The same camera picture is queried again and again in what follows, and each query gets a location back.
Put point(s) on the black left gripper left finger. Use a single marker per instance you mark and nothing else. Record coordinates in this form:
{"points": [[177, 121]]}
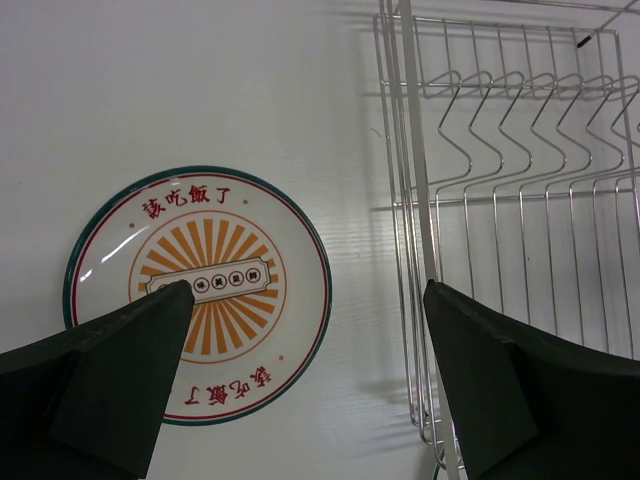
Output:
{"points": [[88, 403]]}

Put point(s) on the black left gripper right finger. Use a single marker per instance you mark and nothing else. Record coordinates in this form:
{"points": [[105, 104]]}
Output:
{"points": [[530, 405]]}

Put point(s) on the orange sunburst plate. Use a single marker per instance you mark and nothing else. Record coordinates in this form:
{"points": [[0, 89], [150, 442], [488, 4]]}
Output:
{"points": [[257, 267]]}

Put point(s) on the metal wire dish rack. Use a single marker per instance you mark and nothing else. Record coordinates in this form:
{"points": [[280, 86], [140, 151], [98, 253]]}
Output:
{"points": [[512, 143]]}

